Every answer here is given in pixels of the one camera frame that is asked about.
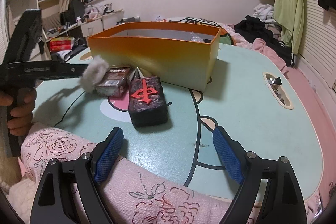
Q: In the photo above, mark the white drawer cabinet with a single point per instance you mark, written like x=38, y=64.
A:
x=102, y=23

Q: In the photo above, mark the black clothes pile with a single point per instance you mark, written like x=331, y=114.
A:
x=252, y=28

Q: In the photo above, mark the person left hand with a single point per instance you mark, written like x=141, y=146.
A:
x=22, y=115

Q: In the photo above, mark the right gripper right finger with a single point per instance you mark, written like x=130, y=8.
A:
x=283, y=200

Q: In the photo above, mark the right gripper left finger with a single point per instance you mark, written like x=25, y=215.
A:
x=53, y=201

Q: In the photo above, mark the mint cartoon lap table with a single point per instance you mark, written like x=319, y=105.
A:
x=182, y=150

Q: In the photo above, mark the colourful cartoon rug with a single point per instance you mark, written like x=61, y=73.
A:
x=225, y=37

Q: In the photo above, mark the silver cone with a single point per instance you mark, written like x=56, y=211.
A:
x=136, y=74

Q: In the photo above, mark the dark mahjong tile block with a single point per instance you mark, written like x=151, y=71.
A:
x=147, y=104

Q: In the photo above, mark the grey fur pompom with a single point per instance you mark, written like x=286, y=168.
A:
x=93, y=74

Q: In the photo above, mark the orange cardboard box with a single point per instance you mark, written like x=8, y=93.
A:
x=182, y=54

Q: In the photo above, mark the red snack box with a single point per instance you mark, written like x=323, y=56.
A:
x=61, y=44

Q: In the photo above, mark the pink quilt blanket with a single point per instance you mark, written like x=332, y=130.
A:
x=132, y=194

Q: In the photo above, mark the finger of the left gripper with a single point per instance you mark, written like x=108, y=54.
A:
x=73, y=70

